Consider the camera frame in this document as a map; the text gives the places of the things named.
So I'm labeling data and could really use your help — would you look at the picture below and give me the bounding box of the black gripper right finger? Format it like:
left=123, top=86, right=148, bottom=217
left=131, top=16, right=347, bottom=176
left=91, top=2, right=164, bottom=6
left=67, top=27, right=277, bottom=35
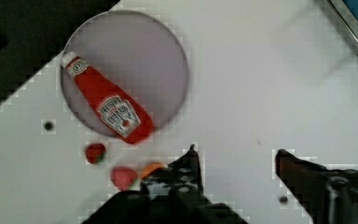
left=275, top=149, right=358, bottom=224

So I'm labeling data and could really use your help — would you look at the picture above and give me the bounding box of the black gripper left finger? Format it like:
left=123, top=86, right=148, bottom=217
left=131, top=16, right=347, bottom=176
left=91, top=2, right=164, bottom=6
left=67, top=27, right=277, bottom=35
left=141, top=144, right=203, bottom=200

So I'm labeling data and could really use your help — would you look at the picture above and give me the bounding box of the orange fruit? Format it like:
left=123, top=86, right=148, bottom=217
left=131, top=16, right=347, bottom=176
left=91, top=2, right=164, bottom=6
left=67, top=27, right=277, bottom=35
left=140, top=161, right=165, bottom=178

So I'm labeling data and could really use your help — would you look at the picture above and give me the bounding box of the pink strawberry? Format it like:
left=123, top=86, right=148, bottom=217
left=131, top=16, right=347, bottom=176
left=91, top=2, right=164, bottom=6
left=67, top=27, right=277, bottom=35
left=110, top=166, right=138, bottom=190

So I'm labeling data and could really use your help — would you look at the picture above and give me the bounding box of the red ketchup bottle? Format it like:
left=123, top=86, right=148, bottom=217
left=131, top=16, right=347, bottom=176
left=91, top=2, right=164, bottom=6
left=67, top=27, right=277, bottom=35
left=61, top=52, right=154, bottom=144

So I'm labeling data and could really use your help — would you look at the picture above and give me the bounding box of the dark red strawberry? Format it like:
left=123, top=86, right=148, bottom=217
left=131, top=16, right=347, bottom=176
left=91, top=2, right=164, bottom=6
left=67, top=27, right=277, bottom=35
left=85, top=143, right=106, bottom=164

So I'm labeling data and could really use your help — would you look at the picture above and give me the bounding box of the grey round plate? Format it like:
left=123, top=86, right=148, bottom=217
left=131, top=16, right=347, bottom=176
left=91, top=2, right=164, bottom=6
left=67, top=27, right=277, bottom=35
left=63, top=10, right=190, bottom=130

